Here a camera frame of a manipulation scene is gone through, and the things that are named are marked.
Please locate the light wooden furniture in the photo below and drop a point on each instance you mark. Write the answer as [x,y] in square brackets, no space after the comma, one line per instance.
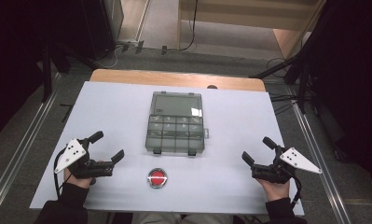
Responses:
[249,14]

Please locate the metal floor rail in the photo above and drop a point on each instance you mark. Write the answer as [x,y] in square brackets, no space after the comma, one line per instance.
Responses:
[320,161]
[22,146]

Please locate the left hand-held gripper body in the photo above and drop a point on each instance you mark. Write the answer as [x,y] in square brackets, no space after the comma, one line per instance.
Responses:
[81,161]

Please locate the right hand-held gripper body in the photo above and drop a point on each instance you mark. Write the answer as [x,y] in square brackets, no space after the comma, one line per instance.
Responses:
[280,166]

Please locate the person's right hand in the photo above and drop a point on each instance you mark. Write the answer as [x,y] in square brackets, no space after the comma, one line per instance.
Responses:
[275,189]

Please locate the clear grey compartment storage box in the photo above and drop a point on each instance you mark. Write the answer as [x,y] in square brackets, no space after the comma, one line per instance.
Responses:
[176,124]

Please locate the red round button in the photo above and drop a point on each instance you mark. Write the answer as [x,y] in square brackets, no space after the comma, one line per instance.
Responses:
[157,178]

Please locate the black cabinet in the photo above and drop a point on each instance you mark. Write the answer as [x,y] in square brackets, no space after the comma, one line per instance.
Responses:
[99,25]

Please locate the black metal stand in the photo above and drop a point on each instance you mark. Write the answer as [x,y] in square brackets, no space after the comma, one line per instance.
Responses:
[298,65]
[46,71]

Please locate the person's left hand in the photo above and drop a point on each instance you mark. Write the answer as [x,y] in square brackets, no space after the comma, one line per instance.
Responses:
[78,181]

